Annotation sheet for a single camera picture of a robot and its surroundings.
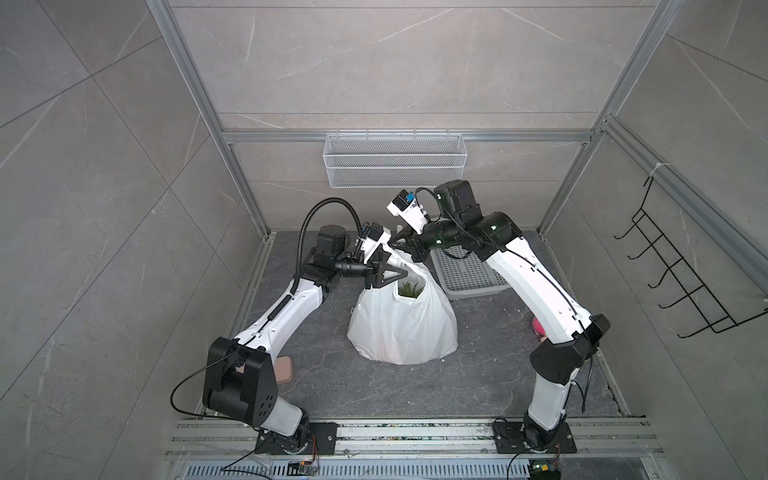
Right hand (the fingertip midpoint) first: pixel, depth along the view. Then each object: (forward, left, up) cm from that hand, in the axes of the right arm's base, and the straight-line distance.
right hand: (395, 241), depth 69 cm
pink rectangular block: (-18, +32, -32) cm, 49 cm away
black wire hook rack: (-19, -65, -3) cm, 67 cm away
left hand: (-3, -3, -6) cm, 7 cm away
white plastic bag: (-12, +2, -20) cm, 24 cm away
